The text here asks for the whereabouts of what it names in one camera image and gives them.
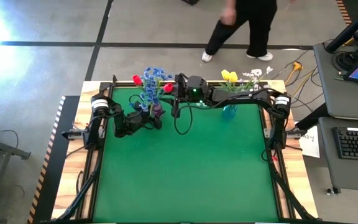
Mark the black monitor pole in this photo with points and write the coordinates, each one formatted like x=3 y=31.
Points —
x=350 y=29

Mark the blue flower bunch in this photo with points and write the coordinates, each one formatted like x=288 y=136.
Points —
x=144 y=106
x=154 y=76

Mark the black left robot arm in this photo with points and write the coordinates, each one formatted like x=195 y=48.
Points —
x=99 y=105

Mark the person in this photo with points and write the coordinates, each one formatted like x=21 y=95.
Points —
x=256 y=28

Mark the blue glass vase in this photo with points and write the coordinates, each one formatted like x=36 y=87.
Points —
x=229 y=112

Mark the yellow power plug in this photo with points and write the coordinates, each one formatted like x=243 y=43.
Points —
x=297 y=66

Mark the black keyboard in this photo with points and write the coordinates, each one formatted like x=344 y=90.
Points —
x=357 y=143

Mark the gray side desk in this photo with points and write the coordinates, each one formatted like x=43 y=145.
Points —
x=346 y=93

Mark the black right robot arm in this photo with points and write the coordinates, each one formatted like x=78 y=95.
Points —
x=253 y=96

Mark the purple glass vase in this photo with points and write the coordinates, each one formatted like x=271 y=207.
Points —
x=157 y=109

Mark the white paper sheet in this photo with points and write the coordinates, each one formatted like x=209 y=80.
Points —
x=310 y=143

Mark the green table mat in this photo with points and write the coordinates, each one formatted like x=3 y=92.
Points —
x=179 y=174

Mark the black table frame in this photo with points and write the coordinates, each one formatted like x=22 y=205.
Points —
x=87 y=183

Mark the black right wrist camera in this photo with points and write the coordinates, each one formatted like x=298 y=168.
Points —
x=196 y=86

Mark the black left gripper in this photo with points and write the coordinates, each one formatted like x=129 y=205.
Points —
x=138 y=121

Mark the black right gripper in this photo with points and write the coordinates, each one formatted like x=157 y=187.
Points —
x=180 y=90

